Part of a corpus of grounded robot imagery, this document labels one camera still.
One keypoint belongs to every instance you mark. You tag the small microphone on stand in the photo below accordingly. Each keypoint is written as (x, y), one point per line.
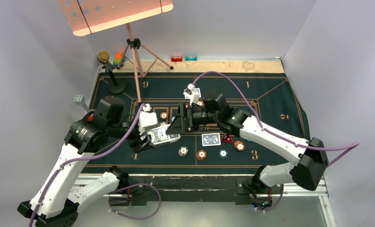
(117, 85)

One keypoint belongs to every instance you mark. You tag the black red all-in triangle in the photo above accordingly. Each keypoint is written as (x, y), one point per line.
(227, 138)

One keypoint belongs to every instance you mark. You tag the orange green toy blocks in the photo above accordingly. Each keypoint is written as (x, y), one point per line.
(119, 59)

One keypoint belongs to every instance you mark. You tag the orange chip stack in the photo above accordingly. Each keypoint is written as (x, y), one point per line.
(201, 155)

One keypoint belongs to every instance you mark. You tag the cyan toy block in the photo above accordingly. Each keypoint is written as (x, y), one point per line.
(190, 58)

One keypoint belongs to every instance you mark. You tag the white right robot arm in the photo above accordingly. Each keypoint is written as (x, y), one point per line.
(306, 160)

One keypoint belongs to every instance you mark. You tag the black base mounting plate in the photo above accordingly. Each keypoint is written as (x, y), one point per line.
(239, 189)

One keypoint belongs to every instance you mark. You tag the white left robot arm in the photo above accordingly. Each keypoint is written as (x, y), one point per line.
(100, 132)

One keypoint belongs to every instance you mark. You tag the blue playing card deck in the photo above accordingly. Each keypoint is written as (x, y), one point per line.
(159, 136)

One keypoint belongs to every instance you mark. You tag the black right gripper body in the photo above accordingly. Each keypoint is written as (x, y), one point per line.
(197, 117)

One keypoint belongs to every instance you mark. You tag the blue back playing card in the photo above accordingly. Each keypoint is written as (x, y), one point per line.
(189, 92)
(211, 139)

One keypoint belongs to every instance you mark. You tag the teal chip stack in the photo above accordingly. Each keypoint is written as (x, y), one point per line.
(223, 154)

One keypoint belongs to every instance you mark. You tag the red toy block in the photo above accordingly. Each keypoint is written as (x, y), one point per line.
(176, 58)

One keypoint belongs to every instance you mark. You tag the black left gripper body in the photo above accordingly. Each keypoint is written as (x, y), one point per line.
(134, 142)

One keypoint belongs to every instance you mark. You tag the grey lego brick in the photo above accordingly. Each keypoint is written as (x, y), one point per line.
(80, 101)

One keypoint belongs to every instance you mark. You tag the green poker table mat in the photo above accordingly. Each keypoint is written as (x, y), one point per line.
(269, 94)

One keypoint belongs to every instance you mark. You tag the orange poker chip pile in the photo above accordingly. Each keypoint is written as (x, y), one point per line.
(239, 145)

